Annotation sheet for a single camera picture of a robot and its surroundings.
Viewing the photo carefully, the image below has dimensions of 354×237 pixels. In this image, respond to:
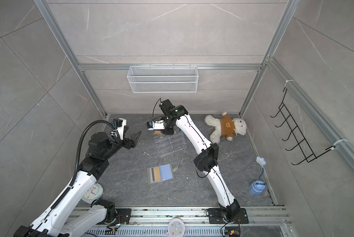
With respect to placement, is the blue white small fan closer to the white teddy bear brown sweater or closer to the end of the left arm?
the white teddy bear brown sweater

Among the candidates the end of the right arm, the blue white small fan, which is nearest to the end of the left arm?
the end of the right arm

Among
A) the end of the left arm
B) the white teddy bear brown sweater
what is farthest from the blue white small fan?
the end of the left arm

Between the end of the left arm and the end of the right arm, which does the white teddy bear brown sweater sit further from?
the end of the left arm

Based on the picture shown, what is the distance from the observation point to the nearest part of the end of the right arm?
0.64 metres
